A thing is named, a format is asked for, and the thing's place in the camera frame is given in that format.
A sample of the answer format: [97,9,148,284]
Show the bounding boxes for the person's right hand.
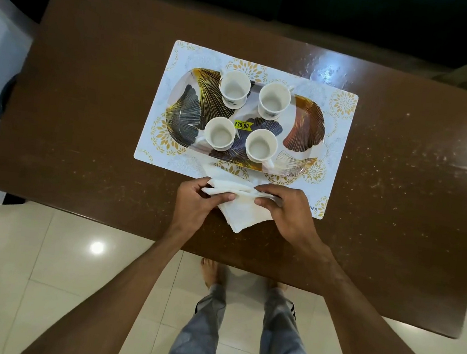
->
[248,182,336,258]

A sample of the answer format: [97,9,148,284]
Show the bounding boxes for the person's left hand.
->
[170,173,237,242]

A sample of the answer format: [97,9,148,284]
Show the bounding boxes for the white paper napkin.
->
[193,162,290,239]

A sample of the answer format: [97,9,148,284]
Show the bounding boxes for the person's right forearm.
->
[281,240,467,354]

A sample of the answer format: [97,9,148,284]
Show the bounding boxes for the person's left forearm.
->
[18,207,196,354]

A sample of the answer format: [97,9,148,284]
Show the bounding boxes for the white ceramic cup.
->
[243,127,282,166]
[202,115,238,153]
[256,80,294,122]
[216,70,254,111]

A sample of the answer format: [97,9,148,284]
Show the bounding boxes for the person's left foot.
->
[198,257,221,292]

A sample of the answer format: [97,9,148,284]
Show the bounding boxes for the leaf print serving tray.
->
[159,64,334,181]

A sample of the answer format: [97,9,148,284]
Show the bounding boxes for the white gold floral placemat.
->
[129,36,363,223]

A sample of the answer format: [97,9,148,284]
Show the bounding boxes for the grey trousers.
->
[161,276,326,354]

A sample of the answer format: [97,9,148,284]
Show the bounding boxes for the dark sofa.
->
[86,0,467,74]

